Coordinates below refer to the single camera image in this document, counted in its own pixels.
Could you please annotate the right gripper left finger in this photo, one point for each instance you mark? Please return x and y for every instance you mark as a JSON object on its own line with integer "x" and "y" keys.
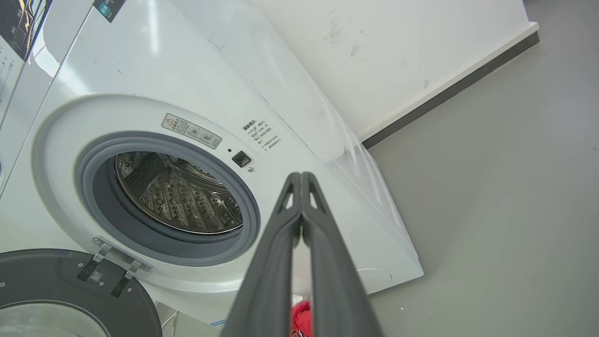
{"x": 271, "y": 281}

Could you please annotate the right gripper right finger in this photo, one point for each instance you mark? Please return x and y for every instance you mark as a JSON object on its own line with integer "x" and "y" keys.
{"x": 337, "y": 290}

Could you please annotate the red garment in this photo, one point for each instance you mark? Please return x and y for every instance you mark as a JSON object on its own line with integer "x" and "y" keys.
{"x": 302, "y": 320}

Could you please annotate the stainless steel washing machine drum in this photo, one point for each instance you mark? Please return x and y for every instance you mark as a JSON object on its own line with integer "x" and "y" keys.
{"x": 178, "y": 196}

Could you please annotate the black glass washer door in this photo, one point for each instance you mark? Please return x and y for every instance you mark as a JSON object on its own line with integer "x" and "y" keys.
{"x": 47, "y": 281}

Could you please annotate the round drain filter cover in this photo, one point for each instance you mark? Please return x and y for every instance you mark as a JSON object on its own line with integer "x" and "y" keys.
{"x": 374, "y": 281}

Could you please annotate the blue energy label sticker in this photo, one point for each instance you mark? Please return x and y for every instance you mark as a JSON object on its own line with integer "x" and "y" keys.
{"x": 218, "y": 323}

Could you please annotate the black door latch socket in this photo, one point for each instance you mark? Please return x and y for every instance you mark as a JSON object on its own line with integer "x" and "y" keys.
{"x": 241, "y": 159}

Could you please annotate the grey rubber door gasket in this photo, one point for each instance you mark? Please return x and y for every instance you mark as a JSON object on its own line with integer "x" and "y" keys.
{"x": 140, "y": 248}

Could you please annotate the small text label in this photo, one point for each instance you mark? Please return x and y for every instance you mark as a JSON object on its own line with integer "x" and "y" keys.
{"x": 260, "y": 135}

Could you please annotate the grey warning sticker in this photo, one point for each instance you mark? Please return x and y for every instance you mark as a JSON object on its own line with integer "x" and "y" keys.
{"x": 192, "y": 131}

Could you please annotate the silver door hinge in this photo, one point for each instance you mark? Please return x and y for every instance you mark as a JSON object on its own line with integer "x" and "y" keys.
{"x": 100, "y": 255}

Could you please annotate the QR code sticker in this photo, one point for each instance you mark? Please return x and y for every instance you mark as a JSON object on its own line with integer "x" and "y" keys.
{"x": 97, "y": 276}

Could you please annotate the white front-load washing machine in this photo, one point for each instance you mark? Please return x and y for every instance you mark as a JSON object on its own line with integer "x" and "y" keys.
{"x": 140, "y": 70}

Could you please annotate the small black sticker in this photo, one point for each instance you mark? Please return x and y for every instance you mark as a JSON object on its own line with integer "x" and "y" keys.
{"x": 110, "y": 7}

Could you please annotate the large black promotional sticker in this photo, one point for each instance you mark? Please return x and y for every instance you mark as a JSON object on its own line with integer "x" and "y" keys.
{"x": 21, "y": 23}

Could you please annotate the black wall baseboard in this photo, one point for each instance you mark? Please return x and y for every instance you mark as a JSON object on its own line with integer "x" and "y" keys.
{"x": 444, "y": 93}

